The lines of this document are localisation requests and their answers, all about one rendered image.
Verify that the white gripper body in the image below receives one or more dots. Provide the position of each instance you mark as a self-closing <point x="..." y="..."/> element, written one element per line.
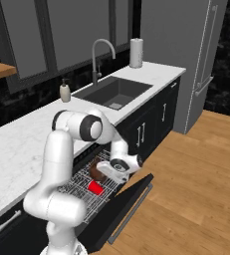
<point x="110" y="171"/>

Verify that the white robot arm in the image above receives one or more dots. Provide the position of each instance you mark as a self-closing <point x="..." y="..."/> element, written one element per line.
<point x="58" y="159"/>

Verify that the brown bowl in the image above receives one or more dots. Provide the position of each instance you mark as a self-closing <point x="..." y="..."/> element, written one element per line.
<point x="95" y="172"/>

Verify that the red cup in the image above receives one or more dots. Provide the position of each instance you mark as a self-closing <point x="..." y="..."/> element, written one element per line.
<point x="95" y="187"/>

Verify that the black dishwasher door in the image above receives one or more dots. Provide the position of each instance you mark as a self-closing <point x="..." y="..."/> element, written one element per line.
<point x="119" y="205"/>

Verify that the black cupboard door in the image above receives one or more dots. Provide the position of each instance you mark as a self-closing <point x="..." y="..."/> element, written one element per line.
<point x="149" y="126"/>
<point x="130" y="137"/>
<point x="168" y="109"/>

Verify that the dark grey sink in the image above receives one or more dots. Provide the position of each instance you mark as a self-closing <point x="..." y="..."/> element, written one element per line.
<point x="114" y="90"/>

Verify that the beige soap dispenser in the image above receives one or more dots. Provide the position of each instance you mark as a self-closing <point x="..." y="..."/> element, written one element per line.
<point x="65" y="92"/>

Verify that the black drawer front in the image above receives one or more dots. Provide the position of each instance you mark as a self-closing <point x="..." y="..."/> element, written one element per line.
<point x="17" y="235"/>
<point x="175" y="84"/>

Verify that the grey curved tap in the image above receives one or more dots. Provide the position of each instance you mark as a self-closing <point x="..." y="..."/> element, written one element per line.
<point x="95" y="63"/>

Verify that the white paper towel roll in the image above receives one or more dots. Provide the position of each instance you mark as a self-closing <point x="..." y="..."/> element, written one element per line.
<point x="136" y="53"/>

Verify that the grey fridge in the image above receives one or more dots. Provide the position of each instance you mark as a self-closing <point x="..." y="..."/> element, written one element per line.
<point x="183" y="63"/>

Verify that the dark framed window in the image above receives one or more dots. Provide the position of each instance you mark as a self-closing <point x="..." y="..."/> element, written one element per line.
<point x="70" y="33"/>

